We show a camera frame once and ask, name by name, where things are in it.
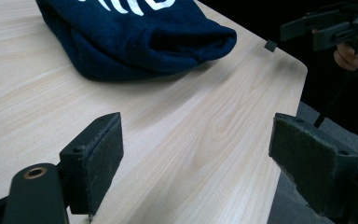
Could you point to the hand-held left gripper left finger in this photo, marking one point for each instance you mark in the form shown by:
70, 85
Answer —
90, 161

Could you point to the small black tape square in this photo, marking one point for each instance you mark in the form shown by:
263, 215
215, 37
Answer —
270, 46

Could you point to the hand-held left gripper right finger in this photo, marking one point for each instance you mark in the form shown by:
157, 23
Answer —
310, 158

